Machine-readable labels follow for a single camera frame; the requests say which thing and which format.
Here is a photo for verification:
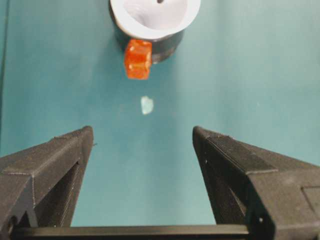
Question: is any black cup holder red handle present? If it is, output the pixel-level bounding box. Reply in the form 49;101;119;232
113;14;186;81

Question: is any white paper cup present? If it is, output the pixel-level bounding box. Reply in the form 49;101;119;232
108;0;202;41

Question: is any blue-green table cloth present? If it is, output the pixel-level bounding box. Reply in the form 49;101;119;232
0;0;320;227

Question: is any small white paper scrap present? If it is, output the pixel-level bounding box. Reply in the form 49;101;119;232
140;95;155;116

